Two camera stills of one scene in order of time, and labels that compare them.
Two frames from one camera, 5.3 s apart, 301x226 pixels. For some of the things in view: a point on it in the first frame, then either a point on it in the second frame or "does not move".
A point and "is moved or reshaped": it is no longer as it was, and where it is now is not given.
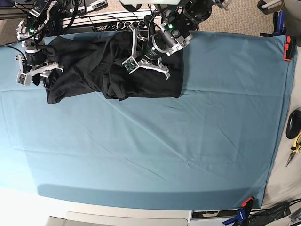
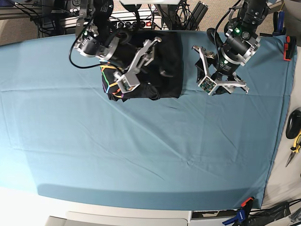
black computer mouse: [293, 126] does not move
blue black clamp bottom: [239, 220] does not move
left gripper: [35, 57] to [123, 56]
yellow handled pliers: [294, 149] does not move
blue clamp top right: [278, 20] does not move
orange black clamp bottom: [248, 204] does not move
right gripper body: [149, 51] to [227, 66]
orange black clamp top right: [289, 47] does not move
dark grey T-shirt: [110, 64] is moved or reshaped
